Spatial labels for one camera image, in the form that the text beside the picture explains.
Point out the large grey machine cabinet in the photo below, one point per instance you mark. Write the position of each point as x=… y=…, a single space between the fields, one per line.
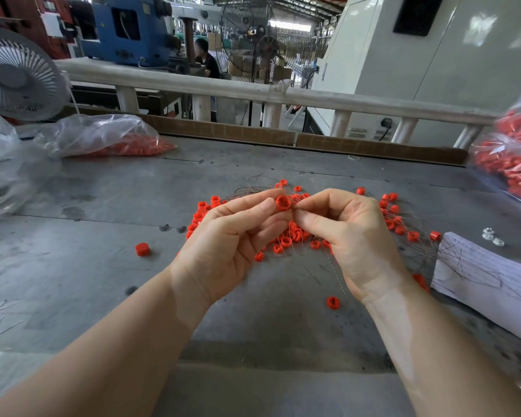
x=477 y=58

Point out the red industrial machine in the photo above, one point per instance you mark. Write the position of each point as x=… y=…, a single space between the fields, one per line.
x=17 y=17

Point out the person's right forearm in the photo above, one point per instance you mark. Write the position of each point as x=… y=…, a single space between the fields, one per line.
x=456 y=351

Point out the person's right hand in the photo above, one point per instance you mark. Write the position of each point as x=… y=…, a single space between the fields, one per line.
x=356 y=240

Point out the clear bag with red pieces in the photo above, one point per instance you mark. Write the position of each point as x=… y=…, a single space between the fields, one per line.
x=102 y=134

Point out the person's left hand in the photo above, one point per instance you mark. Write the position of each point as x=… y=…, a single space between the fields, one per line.
x=217 y=254

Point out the brown wooden board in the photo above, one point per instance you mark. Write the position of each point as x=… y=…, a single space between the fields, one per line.
x=248 y=133

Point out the pile of red plastic rings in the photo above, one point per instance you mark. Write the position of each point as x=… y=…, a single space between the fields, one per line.
x=291 y=234

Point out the large clear bag red pieces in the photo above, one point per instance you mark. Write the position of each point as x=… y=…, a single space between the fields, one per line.
x=510 y=159

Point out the black pedestal fan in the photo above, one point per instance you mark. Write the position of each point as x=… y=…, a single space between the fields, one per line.
x=267 y=47

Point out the white paper sheet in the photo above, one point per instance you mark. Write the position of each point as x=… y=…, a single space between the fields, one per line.
x=491 y=289

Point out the white desk fan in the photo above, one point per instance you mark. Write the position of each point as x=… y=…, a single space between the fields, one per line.
x=19 y=75

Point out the blue industrial machine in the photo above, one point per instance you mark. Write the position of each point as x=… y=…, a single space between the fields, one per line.
x=141 y=37

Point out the white metal railing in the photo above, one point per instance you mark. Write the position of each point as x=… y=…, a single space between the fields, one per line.
x=205 y=85

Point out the person's left forearm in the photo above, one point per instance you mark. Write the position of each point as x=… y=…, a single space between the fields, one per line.
x=82 y=365

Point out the small clear plastic piece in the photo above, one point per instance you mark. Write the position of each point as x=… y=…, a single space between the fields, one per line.
x=498 y=241
x=488 y=232

